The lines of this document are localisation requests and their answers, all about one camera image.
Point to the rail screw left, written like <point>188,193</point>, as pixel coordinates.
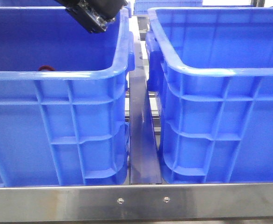
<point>120,200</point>

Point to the blue crate far centre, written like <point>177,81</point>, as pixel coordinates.
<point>141,6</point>

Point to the blue plastic bin left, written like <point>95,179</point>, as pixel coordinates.
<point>64,127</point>

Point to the rail screw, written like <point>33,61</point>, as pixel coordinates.
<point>120,200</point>
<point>166,199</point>

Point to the blue plastic bin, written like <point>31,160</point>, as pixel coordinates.
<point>212,69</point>
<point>64,127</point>

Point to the rail screw right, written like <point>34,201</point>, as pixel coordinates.
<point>166,199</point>

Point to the steel front rail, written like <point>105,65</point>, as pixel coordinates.
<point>141,202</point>

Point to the red mushroom push button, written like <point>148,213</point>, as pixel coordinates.
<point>46,68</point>

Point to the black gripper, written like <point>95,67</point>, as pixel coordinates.
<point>94,15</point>

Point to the blue plastic bin right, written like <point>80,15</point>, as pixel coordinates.
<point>212,69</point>

